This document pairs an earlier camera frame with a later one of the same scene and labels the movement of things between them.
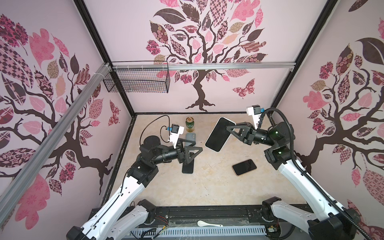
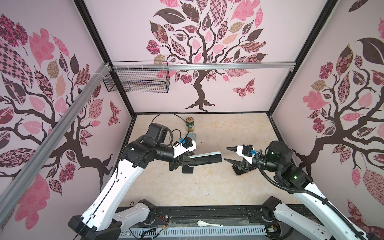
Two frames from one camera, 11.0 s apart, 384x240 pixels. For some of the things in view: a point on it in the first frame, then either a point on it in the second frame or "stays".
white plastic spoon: (202, 223) stays
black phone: (188, 168) stays
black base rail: (224, 214) stays
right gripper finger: (243, 132) to (238, 164)
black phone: (220, 134) to (206, 159)
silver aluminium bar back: (198, 66) stays
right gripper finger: (246, 123) to (233, 148)
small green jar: (189, 123) stays
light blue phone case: (190, 136) stays
